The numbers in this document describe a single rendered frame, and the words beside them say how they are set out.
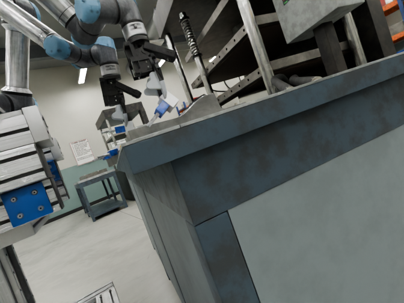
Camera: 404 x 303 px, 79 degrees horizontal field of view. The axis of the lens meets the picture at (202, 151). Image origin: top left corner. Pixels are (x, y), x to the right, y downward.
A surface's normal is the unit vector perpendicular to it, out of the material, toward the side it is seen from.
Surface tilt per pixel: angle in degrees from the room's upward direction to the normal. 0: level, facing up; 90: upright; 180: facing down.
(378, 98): 90
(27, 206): 90
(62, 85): 90
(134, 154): 90
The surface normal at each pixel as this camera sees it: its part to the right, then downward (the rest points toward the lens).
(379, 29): 0.33, -0.07
